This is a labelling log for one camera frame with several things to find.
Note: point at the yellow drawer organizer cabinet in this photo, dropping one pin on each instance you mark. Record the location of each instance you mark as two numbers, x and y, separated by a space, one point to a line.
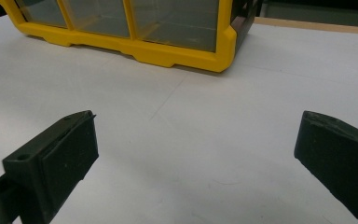
155 53

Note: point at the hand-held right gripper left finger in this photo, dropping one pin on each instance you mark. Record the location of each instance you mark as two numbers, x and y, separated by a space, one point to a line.
59 161

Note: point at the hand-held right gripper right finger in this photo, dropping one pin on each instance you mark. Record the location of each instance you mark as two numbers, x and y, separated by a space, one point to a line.
338 152

